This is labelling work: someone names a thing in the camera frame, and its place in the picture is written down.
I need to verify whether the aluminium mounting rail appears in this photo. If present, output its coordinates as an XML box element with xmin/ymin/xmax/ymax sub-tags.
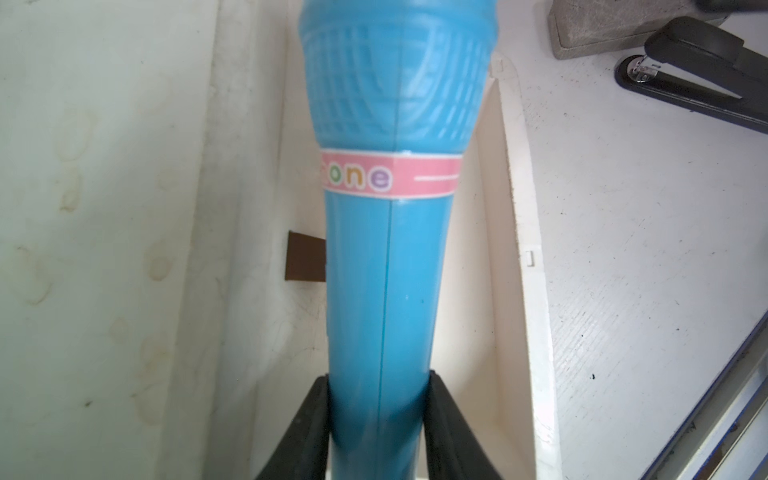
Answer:
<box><xmin>642</xmin><ymin>317</ymin><xmax>767</xmax><ymax>480</ymax></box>

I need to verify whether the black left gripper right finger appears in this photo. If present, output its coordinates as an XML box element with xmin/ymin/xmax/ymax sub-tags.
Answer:
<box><xmin>424</xmin><ymin>374</ymin><xmax>502</xmax><ymax>480</ymax></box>

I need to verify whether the grey stone slab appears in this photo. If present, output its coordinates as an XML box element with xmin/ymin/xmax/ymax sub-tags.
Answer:
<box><xmin>548</xmin><ymin>0</ymin><xmax>728</xmax><ymax>60</ymax></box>

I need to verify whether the brown drawer handle tab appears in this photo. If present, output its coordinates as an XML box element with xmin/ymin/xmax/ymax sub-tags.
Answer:
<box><xmin>284</xmin><ymin>231</ymin><xmax>326</xmax><ymax>282</ymax></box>

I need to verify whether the white plastic drawer cabinet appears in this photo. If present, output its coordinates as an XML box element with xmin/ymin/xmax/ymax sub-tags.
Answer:
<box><xmin>1</xmin><ymin>1</ymin><xmax>290</xmax><ymax>479</ymax></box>

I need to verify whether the black stapler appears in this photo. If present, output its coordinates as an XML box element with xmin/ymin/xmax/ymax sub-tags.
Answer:
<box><xmin>614</xmin><ymin>17</ymin><xmax>767</xmax><ymax>133</ymax></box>

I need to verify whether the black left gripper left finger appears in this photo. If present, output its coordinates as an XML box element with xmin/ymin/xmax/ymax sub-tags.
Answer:
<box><xmin>256</xmin><ymin>375</ymin><xmax>330</xmax><ymax>480</ymax></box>

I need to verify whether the white drawer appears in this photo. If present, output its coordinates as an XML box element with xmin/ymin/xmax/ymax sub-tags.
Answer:
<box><xmin>203</xmin><ymin>53</ymin><xmax>562</xmax><ymax>479</ymax></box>

